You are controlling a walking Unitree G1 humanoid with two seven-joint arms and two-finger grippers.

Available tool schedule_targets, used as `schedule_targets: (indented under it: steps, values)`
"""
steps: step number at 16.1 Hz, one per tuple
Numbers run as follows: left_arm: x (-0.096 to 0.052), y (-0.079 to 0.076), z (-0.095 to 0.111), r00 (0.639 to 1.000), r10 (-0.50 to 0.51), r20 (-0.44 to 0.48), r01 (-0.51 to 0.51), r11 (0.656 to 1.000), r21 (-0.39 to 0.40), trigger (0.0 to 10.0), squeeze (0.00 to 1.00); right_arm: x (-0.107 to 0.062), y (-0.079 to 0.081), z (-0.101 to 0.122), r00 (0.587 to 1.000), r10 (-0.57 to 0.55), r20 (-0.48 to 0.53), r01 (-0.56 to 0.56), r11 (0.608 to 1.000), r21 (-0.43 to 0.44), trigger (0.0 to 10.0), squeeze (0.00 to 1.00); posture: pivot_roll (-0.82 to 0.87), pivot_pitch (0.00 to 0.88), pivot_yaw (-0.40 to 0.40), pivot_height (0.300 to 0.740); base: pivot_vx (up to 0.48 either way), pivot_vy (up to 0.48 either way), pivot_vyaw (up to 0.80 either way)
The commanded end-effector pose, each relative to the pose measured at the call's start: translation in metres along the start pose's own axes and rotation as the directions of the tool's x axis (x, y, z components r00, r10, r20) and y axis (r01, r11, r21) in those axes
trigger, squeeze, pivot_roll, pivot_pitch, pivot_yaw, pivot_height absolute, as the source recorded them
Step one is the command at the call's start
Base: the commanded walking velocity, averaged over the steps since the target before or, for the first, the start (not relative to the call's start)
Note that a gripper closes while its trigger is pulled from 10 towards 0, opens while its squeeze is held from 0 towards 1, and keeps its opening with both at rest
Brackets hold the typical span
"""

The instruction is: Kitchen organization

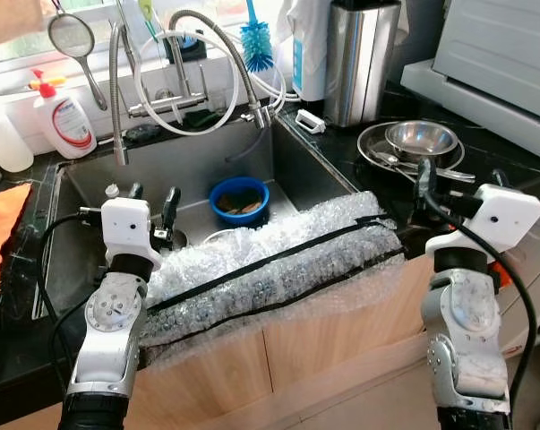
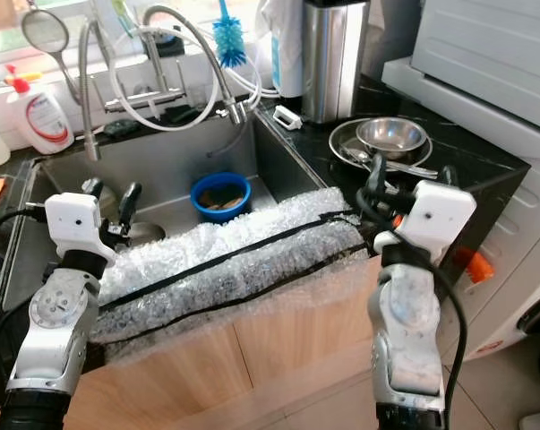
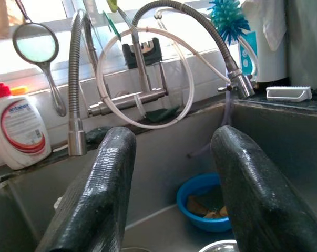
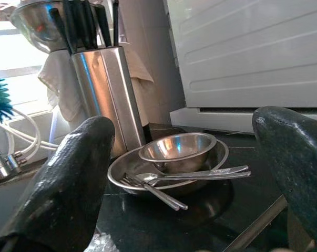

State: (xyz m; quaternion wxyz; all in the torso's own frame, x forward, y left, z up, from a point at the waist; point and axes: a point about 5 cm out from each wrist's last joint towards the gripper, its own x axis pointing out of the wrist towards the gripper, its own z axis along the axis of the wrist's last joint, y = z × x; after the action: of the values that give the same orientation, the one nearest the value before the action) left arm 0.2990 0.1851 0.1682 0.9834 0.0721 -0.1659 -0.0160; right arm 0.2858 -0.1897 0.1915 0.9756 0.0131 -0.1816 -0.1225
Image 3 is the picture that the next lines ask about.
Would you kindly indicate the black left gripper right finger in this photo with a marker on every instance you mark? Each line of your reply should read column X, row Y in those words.
column 258, row 199

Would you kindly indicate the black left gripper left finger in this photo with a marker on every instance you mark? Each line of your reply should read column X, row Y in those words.
column 95, row 189

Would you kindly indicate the dark green sponge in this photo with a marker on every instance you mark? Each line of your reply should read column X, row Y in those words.
column 97, row 134

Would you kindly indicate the stainless steel bowl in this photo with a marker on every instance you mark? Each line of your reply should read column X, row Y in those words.
column 218, row 247
column 133, row 250

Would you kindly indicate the blue plastic bowl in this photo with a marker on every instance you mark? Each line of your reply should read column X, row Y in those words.
column 195, row 220

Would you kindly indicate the stainless steel sink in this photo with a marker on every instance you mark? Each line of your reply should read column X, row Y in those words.
column 161, row 157

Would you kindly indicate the white soap bottle red pump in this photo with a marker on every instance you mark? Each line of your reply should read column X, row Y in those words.
column 19, row 131

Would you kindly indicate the steel faucet tap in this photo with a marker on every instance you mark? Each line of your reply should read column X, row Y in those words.
column 126, row 98

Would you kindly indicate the green scouring pad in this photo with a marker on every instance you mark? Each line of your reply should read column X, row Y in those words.
column 161, row 114

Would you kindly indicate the small white scrub brush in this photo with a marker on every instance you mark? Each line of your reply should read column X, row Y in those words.
column 288, row 93

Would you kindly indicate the small orange plastic item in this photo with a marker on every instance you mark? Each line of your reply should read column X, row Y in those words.
column 18, row 90

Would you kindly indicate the white looped plastic tube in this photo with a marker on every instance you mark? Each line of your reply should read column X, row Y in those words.
column 192, row 89

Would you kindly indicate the white water filter unit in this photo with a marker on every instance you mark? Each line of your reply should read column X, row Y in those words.
column 268, row 63

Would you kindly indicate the round metal mesh strainer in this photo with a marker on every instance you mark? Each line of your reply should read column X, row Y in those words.
column 34, row 42

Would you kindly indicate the tall stainless steel canister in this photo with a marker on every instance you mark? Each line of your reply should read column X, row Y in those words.
column 308, row 39

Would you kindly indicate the blue bottle brush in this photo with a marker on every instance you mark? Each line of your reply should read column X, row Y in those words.
column 227, row 21

